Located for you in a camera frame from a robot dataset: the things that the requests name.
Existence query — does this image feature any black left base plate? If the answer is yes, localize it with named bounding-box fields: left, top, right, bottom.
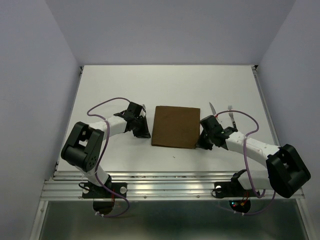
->
left=78, top=181, right=128, bottom=199

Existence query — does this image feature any aluminium rail frame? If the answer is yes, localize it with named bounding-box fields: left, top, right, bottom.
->
left=30, top=65, right=317, bottom=240

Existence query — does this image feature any silver fork dark handle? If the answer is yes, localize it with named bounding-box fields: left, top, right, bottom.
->
left=227, top=105, right=237, bottom=129

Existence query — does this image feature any brown cloth napkin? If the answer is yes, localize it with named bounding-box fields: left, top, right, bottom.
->
left=151, top=106, right=201, bottom=149

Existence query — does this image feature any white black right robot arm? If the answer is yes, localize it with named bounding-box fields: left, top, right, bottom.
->
left=196, top=115, right=311, bottom=199

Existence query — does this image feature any silver knife dark handle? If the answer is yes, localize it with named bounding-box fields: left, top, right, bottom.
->
left=209, top=102, right=223, bottom=124

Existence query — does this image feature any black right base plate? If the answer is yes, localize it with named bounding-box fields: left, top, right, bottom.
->
left=211, top=181, right=256, bottom=199

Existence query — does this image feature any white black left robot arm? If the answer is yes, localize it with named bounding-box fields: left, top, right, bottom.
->
left=60, top=102, right=151, bottom=199

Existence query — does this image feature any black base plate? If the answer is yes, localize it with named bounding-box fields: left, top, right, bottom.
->
left=78, top=181, right=128, bottom=199
left=211, top=181, right=256, bottom=199

